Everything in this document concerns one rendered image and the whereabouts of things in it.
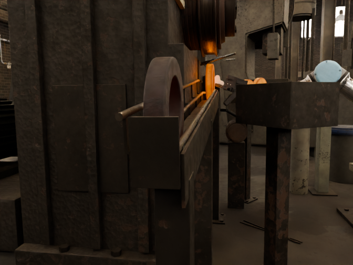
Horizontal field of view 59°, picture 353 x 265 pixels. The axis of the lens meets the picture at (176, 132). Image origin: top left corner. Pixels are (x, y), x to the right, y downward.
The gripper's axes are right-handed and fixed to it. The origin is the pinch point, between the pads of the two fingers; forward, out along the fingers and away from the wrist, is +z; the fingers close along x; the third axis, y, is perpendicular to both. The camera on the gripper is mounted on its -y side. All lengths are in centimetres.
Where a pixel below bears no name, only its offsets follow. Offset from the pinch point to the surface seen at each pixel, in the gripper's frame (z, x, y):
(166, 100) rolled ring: -5, 129, -6
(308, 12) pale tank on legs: -147, -827, 291
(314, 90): -37, 74, 6
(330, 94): -42, 70, 7
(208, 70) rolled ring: 0.6, 19.6, 5.5
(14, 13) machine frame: 75, 60, 2
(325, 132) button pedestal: -82, -51, -7
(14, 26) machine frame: 75, 60, -2
